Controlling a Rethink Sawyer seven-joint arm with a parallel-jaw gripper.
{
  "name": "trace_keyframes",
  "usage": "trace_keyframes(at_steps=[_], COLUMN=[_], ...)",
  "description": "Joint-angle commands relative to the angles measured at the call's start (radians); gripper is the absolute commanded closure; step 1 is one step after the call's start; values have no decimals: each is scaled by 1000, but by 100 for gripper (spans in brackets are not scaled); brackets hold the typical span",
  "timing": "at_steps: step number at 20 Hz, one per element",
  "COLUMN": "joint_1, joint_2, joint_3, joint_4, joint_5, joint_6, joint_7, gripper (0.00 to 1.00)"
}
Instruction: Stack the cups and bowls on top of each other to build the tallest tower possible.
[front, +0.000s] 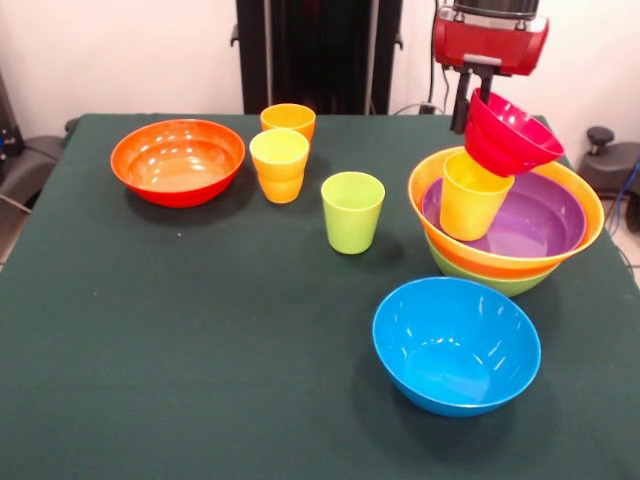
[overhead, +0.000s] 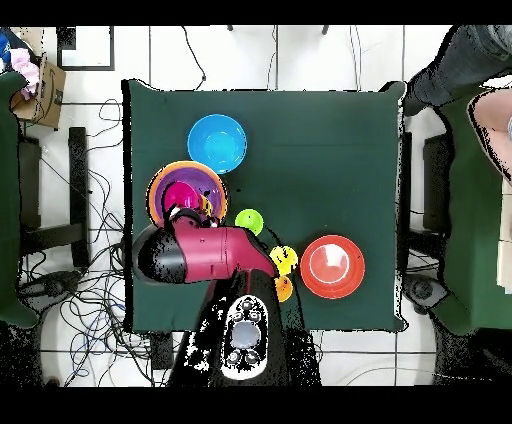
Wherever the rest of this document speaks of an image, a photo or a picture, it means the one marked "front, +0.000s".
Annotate red bowl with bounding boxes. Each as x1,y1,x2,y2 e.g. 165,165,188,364
109,118,247,209

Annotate green bowl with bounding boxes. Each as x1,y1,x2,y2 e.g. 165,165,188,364
427,239,560,298

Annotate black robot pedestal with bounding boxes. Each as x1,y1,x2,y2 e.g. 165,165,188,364
230,0,405,116

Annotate yellow cup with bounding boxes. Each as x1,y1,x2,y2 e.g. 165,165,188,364
249,128,311,181
438,151,516,243

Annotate blue cable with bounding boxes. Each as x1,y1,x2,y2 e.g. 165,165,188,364
606,154,640,236

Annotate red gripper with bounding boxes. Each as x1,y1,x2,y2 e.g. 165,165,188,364
432,7,551,135

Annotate large orange bowl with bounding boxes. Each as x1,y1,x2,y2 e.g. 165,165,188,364
407,144,605,280

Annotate dark green tablecloth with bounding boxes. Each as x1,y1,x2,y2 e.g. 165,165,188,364
0,113,640,480

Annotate green cup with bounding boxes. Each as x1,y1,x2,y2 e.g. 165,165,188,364
320,171,387,256

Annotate yellow-orange cup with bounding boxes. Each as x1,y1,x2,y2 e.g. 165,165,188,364
255,169,306,205

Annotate black equipment box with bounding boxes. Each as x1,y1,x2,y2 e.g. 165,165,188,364
0,69,24,169

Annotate purple bowl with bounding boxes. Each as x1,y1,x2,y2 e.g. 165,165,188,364
421,169,588,259

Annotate orange cup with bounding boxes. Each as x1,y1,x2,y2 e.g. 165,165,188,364
260,103,318,144

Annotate blue bowl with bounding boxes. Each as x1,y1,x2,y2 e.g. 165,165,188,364
372,277,543,418

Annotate black hanging cables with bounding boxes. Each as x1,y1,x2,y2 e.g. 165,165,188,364
427,0,452,114

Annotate small pink bowl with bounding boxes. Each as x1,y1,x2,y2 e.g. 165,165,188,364
463,87,566,179

